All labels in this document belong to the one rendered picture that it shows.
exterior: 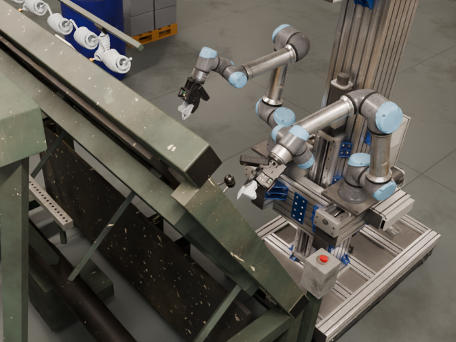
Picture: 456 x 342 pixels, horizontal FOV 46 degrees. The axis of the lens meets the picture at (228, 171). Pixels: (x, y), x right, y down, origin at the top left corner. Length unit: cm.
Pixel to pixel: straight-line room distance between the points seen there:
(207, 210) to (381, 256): 232
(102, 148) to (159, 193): 30
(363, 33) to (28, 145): 184
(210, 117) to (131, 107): 364
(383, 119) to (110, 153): 108
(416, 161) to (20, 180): 428
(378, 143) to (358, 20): 59
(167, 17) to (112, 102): 516
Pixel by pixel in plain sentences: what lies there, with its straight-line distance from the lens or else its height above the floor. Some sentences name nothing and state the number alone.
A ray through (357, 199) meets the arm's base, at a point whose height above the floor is 106.
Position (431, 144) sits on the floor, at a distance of 538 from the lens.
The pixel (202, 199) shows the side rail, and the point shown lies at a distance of 146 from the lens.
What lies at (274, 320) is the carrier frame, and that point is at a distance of 244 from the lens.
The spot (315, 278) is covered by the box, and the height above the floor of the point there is 86.
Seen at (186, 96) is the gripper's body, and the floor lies 144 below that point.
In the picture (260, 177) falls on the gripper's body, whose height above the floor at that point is 150.
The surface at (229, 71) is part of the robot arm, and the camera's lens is 255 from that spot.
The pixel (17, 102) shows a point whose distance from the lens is 105.
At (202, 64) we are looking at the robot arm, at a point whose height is 159.
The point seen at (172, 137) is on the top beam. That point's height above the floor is 192.
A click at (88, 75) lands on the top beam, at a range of 173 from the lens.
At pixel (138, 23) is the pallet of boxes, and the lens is 646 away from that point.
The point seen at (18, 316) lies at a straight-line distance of 135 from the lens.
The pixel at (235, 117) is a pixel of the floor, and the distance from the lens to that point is 519.
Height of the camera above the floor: 272
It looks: 37 degrees down
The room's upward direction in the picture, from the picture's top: 5 degrees clockwise
